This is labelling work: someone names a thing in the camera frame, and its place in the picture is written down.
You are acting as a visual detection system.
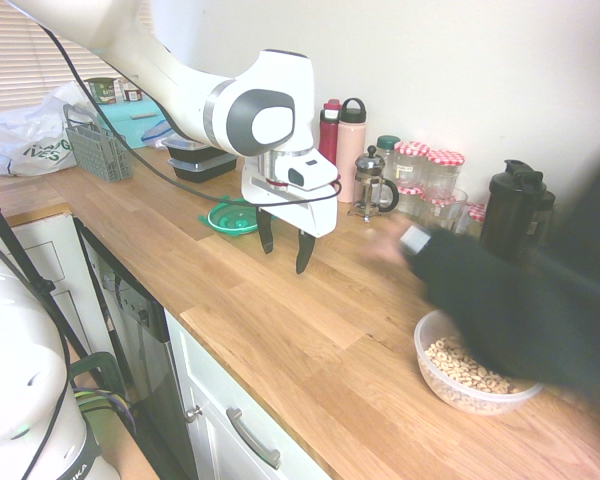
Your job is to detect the pink water bottle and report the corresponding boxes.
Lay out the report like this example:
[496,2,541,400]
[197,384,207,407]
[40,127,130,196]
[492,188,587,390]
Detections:
[335,97,369,204]

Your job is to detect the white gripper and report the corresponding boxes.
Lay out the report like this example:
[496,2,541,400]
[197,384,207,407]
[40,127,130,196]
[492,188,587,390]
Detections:
[240,168,340,276]

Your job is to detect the teal box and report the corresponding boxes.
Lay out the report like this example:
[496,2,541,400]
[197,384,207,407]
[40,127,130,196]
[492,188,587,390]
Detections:
[94,92,174,150]

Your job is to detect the black meal prep container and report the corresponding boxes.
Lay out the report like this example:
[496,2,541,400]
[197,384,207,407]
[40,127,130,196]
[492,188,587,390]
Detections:
[160,136,220,158]
[167,151,239,184]

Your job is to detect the blue zip bag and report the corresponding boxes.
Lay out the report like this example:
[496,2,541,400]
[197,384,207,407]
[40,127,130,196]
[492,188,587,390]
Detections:
[140,118,176,150]

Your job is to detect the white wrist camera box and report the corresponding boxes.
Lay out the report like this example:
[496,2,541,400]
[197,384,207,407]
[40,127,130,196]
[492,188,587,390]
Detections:
[278,148,340,192]

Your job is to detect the red water bottle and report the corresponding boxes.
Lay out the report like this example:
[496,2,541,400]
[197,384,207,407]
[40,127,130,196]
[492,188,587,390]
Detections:
[318,98,342,167]

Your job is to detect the glass jar red checked lid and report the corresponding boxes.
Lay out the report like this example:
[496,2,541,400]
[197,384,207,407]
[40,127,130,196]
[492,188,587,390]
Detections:
[425,149,467,192]
[463,201,487,237]
[428,194,459,221]
[393,140,432,190]
[395,185,428,217]

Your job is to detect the green labelled tub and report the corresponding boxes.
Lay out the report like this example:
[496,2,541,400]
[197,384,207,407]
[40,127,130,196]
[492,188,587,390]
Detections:
[84,76,119,106]

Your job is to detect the white corner cabinet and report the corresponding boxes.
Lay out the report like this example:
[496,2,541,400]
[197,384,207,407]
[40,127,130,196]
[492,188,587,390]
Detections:
[0,213,112,354]

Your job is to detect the window blinds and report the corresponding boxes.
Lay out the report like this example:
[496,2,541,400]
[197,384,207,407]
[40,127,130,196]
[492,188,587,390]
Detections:
[0,0,117,122]

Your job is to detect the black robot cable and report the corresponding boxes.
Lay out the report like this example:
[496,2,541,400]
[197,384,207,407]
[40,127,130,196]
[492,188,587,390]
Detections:
[39,22,343,209]

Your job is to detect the glass french press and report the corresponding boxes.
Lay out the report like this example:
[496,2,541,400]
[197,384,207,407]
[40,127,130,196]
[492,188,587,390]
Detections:
[348,144,401,223]

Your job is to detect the green metal clamp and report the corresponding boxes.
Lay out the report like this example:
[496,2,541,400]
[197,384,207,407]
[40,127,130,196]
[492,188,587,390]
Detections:
[67,351,131,401]

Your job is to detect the small dark jar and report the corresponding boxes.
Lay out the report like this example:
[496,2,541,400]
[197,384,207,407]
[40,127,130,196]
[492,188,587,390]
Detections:
[115,78,143,104]

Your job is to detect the clear plastic food container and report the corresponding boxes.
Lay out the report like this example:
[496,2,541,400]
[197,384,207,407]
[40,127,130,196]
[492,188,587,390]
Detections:
[412,308,545,417]

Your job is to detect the black camera tripod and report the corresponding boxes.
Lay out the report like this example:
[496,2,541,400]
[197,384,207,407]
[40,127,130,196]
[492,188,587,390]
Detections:
[0,174,134,404]

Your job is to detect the grey cutlery basket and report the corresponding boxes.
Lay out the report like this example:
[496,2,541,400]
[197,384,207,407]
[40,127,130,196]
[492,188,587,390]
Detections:
[61,103,136,183]

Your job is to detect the person's hand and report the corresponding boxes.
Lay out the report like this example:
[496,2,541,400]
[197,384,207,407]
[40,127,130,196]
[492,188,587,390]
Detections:
[363,218,412,267]

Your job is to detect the green round container lid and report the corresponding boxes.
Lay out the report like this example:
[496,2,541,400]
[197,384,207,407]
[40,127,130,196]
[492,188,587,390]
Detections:
[198,195,260,237]

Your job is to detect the silver drawer handle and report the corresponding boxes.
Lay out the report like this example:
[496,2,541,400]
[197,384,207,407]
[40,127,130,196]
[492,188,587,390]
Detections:
[225,406,283,471]

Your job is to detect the cereal rings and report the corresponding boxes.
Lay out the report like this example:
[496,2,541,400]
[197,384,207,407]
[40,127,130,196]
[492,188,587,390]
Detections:
[424,336,524,396]

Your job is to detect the white drawer cabinet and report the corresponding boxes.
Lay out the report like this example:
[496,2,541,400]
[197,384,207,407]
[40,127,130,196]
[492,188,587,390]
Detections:
[163,308,339,480]

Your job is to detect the wrist watch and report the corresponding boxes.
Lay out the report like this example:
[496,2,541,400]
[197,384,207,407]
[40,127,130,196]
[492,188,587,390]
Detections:
[398,224,434,257]

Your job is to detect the clear jar green lid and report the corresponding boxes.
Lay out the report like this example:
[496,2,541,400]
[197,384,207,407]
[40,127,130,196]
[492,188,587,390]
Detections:
[375,134,403,182]

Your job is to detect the clear drinking glass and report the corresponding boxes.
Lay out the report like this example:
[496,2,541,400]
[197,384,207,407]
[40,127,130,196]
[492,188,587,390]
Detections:
[419,185,469,235]

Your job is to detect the white plastic shopping bag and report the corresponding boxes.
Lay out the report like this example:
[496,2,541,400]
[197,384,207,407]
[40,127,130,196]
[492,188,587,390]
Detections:
[0,80,92,177]

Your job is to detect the black sleeved forearm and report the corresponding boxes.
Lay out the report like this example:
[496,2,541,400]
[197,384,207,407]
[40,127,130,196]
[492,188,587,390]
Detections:
[404,149,600,401]

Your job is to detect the large black shaker bottle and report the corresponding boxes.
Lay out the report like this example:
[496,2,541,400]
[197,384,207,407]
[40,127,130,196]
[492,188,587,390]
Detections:
[479,158,549,257]

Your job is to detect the black dishwasher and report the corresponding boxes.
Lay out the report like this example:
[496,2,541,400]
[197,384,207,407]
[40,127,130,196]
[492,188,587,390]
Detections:
[71,214,199,480]

